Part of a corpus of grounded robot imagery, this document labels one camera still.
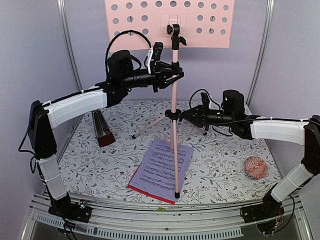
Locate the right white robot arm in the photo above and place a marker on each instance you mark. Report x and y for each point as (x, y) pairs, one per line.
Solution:
(305, 132)

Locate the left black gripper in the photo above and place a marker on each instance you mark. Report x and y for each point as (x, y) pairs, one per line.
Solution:
(160, 74)

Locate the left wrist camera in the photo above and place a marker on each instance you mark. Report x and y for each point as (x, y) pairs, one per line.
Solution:
(153, 56)

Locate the aluminium front rail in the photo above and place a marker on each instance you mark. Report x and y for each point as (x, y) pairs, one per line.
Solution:
(125, 220)

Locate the purple sheet music page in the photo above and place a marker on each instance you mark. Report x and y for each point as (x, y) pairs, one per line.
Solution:
(160, 155)

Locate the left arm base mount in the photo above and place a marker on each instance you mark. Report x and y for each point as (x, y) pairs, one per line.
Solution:
(71, 211)

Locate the red patterned egg shaker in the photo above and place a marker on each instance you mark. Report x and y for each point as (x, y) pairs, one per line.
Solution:
(255, 167)

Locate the brown wooden metronome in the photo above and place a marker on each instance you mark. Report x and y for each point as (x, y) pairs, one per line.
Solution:
(102, 131)

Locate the floral table mat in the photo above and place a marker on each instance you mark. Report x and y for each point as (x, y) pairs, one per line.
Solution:
(216, 173)

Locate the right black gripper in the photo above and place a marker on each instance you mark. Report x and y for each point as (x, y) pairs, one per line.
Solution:
(201, 119)

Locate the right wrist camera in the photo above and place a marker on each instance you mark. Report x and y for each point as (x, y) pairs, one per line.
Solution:
(205, 110)

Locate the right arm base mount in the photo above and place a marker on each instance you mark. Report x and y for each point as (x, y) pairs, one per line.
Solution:
(257, 212)

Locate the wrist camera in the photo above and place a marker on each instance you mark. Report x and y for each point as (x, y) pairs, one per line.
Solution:
(205, 110)
(153, 56)

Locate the right metal frame post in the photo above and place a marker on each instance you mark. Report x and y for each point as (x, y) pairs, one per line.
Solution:
(270, 4)

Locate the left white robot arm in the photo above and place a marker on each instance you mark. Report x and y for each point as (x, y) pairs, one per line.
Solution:
(121, 78)

